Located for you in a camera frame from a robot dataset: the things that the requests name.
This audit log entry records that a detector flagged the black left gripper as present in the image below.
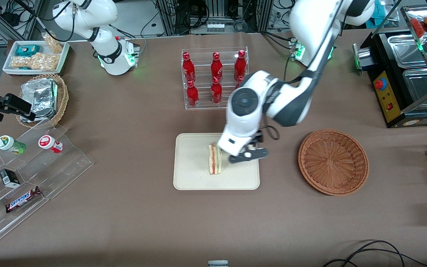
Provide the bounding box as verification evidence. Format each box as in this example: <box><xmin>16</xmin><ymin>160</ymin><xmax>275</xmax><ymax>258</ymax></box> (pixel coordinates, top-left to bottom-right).
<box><xmin>241</xmin><ymin>130</ymin><xmax>265</xmax><ymax>154</ymax></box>

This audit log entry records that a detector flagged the triangular sandwich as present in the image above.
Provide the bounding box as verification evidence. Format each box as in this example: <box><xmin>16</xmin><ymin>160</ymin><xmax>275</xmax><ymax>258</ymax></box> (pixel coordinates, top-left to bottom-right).
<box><xmin>208</xmin><ymin>142</ymin><xmax>224</xmax><ymax>175</ymax></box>

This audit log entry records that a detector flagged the light wicker basket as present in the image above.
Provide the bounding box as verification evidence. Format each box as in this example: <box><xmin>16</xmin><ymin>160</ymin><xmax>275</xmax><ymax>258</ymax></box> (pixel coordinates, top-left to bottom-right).
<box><xmin>15</xmin><ymin>73</ymin><xmax>69</xmax><ymax>128</ymax></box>

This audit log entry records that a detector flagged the white rectangular snack tray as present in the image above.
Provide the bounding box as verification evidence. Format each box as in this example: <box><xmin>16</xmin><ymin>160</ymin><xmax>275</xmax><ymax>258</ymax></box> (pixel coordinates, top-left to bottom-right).
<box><xmin>2</xmin><ymin>40</ymin><xmax>70</xmax><ymax>76</ymax></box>

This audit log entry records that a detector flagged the beige plastic serving tray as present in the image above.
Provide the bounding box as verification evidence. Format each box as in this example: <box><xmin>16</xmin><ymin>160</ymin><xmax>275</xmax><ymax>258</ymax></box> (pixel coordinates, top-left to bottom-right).
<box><xmin>173</xmin><ymin>132</ymin><xmax>260</xmax><ymax>191</ymax></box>

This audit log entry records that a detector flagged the round brown wicker basket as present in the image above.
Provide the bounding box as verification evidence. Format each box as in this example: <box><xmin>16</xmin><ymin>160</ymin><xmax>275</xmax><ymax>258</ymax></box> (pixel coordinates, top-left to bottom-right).
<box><xmin>298</xmin><ymin>128</ymin><xmax>370</xmax><ymax>196</ymax></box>

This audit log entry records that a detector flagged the silver foil container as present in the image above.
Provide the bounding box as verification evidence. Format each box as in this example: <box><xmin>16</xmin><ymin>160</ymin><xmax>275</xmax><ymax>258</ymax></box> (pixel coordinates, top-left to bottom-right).
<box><xmin>21</xmin><ymin>78</ymin><xmax>58</xmax><ymax>121</ymax></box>

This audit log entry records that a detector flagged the green yogurt drink bottle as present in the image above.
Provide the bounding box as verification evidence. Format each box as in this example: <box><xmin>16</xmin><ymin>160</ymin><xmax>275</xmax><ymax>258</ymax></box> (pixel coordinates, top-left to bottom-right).
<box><xmin>0</xmin><ymin>135</ymin><xmax>27</xmax><ymax>155</ymax></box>

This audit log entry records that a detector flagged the red yogurt drink bottle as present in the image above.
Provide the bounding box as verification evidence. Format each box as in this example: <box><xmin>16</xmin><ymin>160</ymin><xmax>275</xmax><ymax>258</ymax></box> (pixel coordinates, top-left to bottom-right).
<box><xmin>38</xmin><ymin>135</ymin><xmax>64</xmax><ymax>154</ymax></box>

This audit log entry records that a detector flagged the large clear peanut snack bag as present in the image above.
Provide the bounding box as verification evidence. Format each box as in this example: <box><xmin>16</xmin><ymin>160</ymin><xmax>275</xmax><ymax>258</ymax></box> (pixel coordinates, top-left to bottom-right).
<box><xmin>11</xmin><ymin>53</ymin><xmax>60</xmax><ymax>71</ymax></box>

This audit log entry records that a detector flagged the teal snack packet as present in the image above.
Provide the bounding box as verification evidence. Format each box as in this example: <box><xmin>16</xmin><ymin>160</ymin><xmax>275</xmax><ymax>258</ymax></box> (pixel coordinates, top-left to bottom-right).
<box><xmin>15</xmin><ymin>44</ymin><xmax>40</xmax><ymax>57</ymax></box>

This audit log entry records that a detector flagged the clear acrylic bottle rack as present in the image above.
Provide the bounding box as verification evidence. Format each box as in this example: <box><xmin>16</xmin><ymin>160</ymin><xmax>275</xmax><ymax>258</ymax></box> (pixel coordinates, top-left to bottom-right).
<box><xmin>181</xmin><ymin>46</ymin><xmax>249</xmax><ymax>110</ymax></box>

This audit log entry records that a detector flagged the small black carton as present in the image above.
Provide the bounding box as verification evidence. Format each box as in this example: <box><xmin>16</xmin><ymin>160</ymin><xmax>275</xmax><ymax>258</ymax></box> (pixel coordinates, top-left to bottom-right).
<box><xmin>0</xmin><ymin>169</ymin><xmax>21</xmax><ymax>188</ymax></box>

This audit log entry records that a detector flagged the clear acrylic stepped shelf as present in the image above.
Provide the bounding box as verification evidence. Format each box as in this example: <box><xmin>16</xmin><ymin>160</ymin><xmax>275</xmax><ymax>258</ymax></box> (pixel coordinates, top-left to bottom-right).
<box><xmin>0</xmin><ymin>119</ymin><xmax>94</xmax><ymax>251</ymax></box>

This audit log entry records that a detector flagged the small clear peanut snack bag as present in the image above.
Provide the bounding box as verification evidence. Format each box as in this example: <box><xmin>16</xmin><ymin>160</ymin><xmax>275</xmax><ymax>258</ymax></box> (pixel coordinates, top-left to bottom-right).
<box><xmin>42</xmin><ymin>33</ymin><xmax>64</xmax><ymax>54</ymax></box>

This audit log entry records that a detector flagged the snickers chocolate bar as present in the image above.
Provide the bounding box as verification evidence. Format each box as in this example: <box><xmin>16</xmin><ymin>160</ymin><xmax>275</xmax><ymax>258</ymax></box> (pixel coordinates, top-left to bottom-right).
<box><xmin>5</xmin><ymin>186</ymin><xmax>43</xmax><ymax>214</ymax></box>

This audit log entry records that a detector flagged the black food warmer appliance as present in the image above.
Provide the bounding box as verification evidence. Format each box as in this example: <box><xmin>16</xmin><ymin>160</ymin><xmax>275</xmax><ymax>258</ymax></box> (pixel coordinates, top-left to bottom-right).
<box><xmin>354</xmin><ymin>0</ymin><xmax>427</xmax><ymax>128</ymax></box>

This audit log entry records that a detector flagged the brown table cover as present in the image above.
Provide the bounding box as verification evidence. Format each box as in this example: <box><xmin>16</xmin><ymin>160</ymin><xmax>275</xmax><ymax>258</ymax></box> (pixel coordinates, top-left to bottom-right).
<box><xmin>0</xmin><ymin>32</ymin><xmax>427</xmax><ymax>267</ymax></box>

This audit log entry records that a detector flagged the steel food pan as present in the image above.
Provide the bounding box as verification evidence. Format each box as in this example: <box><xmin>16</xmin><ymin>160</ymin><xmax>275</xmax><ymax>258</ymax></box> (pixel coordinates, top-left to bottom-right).
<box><xmin>402</xmin><ymin>68</ymin><xmax>427</xmax><ymax>109</ymax></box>
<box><xmin>387</xmin><ymin>34</ymin><xmax>427</xmax><ymax>68</ymax></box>

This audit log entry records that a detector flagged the teal paper sheet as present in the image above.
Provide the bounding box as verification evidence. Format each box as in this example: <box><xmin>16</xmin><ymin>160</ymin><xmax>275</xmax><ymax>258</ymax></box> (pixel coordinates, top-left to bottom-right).
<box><xmin>370</xmin><ymin>6</ymin><xmax>393</xmax><ymax>26</ymax></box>

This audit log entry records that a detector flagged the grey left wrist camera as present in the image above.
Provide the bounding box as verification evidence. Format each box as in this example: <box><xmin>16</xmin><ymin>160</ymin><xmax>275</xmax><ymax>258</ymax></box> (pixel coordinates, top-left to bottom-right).
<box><xmin>229</xmin><ymin>148</ymin><xmax>269</xmax><ymax>164</ymax></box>

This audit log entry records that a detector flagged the silver metal side handle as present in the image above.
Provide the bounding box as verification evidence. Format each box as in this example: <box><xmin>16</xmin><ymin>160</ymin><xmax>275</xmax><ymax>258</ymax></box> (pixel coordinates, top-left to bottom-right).
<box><xmin>353</xmin><ymin>44</ymin><xmax>372</xmax><ymax>75</ymax></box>

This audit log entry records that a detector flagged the black floor cable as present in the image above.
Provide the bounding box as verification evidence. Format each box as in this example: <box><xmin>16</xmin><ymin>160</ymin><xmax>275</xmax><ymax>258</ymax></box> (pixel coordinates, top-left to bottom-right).
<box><xmin>323</xmin><ymin>240</ymin><xmax>408</xmax><ymax>267</ymax></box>
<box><xmin>341</xmin><ymin>248</ymin><xmax>427</xmax><ymax>267</ymax></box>

